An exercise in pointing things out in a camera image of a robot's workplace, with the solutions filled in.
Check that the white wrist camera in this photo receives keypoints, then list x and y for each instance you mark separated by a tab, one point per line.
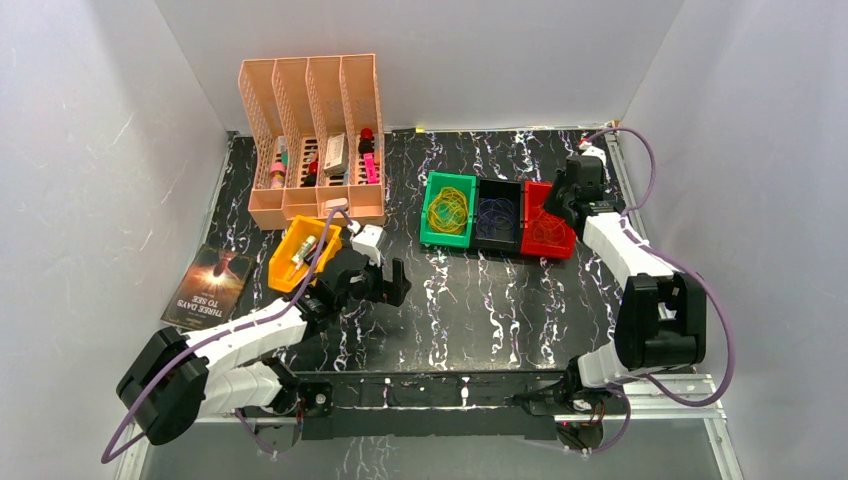
587	148
367	239

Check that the dark illustrated book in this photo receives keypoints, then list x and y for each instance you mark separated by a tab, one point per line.
209	290

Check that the pink highlighter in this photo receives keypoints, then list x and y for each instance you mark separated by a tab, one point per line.
370	168

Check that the white stapler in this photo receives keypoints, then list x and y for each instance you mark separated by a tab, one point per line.
336	203

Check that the green plastic bin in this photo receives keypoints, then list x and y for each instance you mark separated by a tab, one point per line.
448	210

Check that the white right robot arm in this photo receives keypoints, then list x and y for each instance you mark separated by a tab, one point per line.
661	320

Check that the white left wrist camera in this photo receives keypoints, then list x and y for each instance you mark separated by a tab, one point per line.
367	239

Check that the black plastic bin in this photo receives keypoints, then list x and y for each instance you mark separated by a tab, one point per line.
497	223

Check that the white box in organizer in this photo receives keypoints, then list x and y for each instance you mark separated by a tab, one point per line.
336	155

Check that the red black stamp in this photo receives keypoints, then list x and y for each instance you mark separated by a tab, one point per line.
366	144

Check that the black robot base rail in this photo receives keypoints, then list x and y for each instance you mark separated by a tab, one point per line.
526	404

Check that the yellow plastic bin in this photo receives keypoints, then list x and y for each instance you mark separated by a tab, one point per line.
290	262

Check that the white glue stick tube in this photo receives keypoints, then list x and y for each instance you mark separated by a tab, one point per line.
303	250

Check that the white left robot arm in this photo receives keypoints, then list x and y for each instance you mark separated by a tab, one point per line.
179	378

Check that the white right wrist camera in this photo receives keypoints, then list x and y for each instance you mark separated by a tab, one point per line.
587	148

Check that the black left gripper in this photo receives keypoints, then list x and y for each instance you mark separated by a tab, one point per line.
380	284

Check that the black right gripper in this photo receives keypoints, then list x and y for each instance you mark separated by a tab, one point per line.
551	205

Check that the red plastic bin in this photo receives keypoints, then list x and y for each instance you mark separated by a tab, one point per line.
544	235

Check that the peach desk file organizer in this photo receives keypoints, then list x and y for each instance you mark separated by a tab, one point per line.
293	105

